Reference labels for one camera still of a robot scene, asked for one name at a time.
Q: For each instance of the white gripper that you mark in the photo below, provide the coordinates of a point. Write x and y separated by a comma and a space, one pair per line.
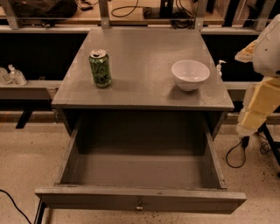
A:
269, 51

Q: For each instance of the green soda can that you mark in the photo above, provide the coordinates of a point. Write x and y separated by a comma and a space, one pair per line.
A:
99, 63

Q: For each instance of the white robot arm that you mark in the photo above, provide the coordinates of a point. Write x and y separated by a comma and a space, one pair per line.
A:
263, 98

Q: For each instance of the open grey top drawer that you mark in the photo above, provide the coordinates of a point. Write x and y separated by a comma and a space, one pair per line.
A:
165, 159

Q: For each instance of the metal drawer knob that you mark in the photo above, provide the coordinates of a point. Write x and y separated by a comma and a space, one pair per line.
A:
139, 206

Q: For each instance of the small white pump bottle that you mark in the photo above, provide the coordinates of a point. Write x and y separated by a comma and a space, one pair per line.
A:
219, 66

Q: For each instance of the white ceramic bowl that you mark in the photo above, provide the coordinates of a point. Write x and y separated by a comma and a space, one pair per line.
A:
189, 74

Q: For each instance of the grey cabinet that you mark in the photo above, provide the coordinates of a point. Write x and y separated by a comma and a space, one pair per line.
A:
140, 61

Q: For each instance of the clear pump bottle left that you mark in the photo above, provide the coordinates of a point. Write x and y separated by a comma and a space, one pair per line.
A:
17, 76

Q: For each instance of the black bag on shelf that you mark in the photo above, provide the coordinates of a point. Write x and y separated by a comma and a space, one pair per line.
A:
44, 8

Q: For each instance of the clear round container left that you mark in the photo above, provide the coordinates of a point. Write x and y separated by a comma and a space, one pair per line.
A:
4, 76

